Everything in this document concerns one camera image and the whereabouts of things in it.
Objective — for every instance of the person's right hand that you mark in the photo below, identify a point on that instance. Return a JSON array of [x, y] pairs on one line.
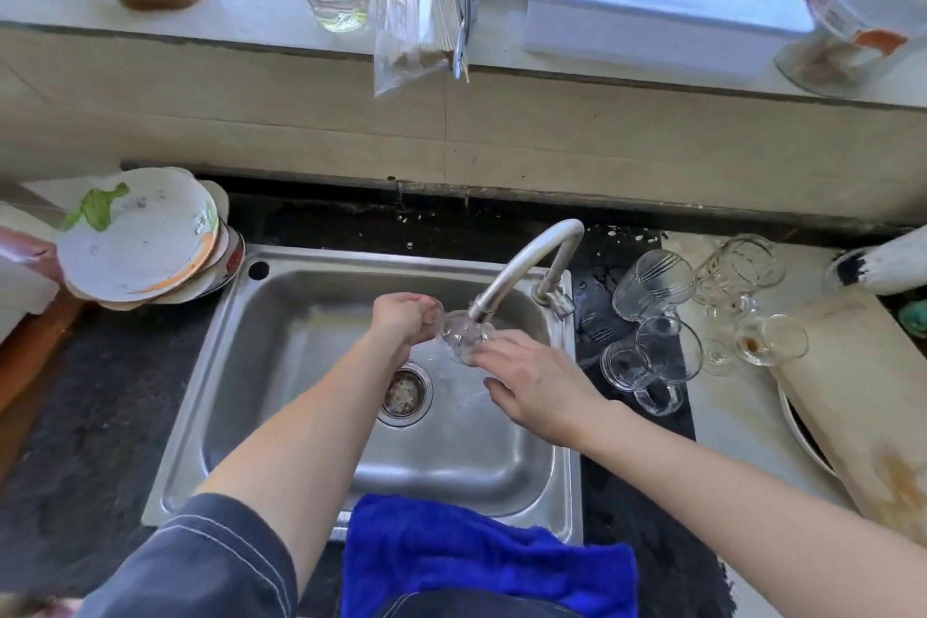
[[539, 389]]

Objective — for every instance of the person's left hand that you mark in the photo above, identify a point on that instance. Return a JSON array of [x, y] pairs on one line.
[[400, 319]]

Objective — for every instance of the person's left fingers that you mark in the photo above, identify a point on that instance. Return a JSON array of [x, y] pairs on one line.
[[426, 318]]

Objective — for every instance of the person's right thumb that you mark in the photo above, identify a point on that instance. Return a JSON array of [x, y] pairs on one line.
[[497, 390]]

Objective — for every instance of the small clear drinking glass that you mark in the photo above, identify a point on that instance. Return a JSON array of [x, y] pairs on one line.
[[460, 335]]

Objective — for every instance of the person's left forearm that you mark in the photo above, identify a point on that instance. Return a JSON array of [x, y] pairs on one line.
[[318, 436]]

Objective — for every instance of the person's right forearm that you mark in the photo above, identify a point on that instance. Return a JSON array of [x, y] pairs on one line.
[[739, 509]]

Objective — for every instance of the round sink drain strainer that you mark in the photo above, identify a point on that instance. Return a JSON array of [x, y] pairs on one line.
[[405, 394]]

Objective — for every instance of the curved steel faucet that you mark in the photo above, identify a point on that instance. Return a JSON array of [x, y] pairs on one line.
[[518, 262]]

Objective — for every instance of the stainless steel sink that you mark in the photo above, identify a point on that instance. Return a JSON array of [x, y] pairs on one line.
[[290, 364]]

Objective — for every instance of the blue microfibre towel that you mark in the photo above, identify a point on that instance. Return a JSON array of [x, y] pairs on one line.
[[463, 552]]

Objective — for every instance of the clear ribbed glass mug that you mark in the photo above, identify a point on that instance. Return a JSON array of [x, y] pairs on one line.
[[652, 284]]

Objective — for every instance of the small clear stemmed glass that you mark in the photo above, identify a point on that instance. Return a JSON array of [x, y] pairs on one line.
[[717, 358]]

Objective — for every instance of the clear stemmed wine glass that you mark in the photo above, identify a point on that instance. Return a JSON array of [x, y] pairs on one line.
[[746, 270]]

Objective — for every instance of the small glass with brown residue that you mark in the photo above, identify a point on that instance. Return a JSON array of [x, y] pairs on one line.
[[773, 341]]

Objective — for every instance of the clear bag of wooden chopsticks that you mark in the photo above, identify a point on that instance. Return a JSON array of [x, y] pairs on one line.
[[413, 23]]

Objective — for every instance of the stack of dirty white plates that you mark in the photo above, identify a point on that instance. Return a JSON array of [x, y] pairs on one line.
[[141, 241]]

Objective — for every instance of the dark plate with white rim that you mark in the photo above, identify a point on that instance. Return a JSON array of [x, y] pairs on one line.
[[800, 433]]

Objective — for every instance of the dark denim sleeve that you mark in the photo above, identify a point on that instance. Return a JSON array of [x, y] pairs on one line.
[[195, 563]]

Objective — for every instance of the green vegetable leaf scrap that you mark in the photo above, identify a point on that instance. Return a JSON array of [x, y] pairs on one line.
[[96, 207]]

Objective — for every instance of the stained wooden cutting board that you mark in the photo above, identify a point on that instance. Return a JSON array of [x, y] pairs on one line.
[[858, 393]]

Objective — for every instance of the white rectangular plastic container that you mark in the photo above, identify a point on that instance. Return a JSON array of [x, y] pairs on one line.
[[652, 2]]

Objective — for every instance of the reddish brown wooden board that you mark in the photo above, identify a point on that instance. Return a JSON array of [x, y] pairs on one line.
[[32, 342]]

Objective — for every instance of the white bucket with orange print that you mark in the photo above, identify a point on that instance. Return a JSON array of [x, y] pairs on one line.
[[862, 9]]

